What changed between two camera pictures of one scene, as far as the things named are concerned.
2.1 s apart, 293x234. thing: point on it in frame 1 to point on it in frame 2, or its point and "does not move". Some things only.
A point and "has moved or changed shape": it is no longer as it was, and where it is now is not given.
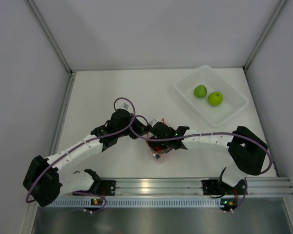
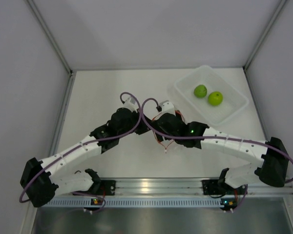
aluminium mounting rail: x=255 y=186 does not move
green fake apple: x=215 y=98 does not move
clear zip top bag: x=159 y=155 has moved or changed shape
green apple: x=200 y=91 does not move
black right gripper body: x=162 y=144 to x=176 y=139
